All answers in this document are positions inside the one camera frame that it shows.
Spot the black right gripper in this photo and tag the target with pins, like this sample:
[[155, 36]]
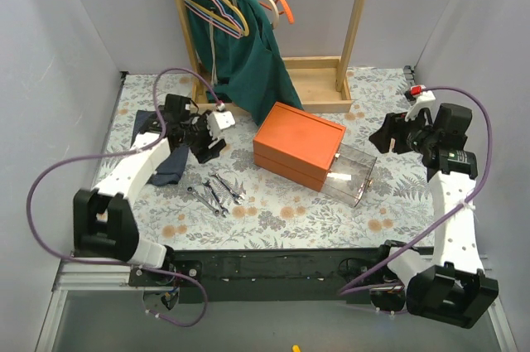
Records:
[[398, 132]]

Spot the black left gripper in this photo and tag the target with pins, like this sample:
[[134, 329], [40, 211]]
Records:
[[203, 137]]

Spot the navy blue cloth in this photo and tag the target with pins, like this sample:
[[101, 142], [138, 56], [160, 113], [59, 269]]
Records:
[[172, 169]]

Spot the clear plastic drawer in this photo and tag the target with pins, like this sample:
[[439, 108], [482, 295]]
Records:
[[349, 175]]

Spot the steel combination wrench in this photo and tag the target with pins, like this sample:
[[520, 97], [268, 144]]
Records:
[[237, 197]]

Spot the orange drawer box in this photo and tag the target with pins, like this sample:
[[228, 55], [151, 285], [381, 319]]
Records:
[[297, 145]]

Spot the steel open-end wrench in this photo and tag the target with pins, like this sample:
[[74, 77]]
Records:
[[207, 185]]

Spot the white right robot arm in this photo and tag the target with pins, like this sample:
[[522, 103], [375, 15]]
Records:
[[452, 287]]

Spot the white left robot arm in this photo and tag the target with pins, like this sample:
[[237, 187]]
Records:
[[103, 217]]

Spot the steel ratchet wrench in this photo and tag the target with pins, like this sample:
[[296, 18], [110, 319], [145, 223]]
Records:
[[192, 191]]

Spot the floral table mat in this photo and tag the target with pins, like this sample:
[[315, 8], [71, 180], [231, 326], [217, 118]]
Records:
[[278, 213]]

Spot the wooden clothes rack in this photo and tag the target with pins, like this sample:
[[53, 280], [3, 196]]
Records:
[[320, 81]]

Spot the green shorts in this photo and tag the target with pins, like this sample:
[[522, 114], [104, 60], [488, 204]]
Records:
[[250, 70]]

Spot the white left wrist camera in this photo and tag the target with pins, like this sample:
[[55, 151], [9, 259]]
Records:
[[219, 119]]

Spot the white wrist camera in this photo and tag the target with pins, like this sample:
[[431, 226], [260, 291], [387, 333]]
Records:
[[219, 119], [420, 98]]

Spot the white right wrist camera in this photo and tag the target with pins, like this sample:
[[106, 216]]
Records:
[[420, 98]]

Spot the yellow wire hanger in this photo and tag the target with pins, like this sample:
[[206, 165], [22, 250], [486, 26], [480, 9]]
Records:
[[215, 17]]

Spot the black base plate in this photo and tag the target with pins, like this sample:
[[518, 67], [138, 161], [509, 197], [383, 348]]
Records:
[[274, 274]]

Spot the aluminium frame rail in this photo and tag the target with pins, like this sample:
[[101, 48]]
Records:
[[77, 277]]

